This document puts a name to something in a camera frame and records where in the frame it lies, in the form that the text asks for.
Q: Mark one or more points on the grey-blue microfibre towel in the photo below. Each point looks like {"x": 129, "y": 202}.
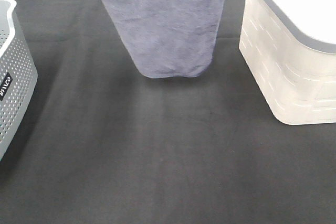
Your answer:
{"x": 167, "y": 38}

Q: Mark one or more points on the cream plastic storage basket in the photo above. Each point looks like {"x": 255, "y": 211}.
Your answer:
{"x": 289, "y": 47}

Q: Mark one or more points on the black table cloth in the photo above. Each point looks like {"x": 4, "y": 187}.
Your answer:
{"x": 101, "y": 143}

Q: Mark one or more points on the grey perforated plastic basket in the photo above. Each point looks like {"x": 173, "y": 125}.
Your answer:
{"x": 18, "y": 74}

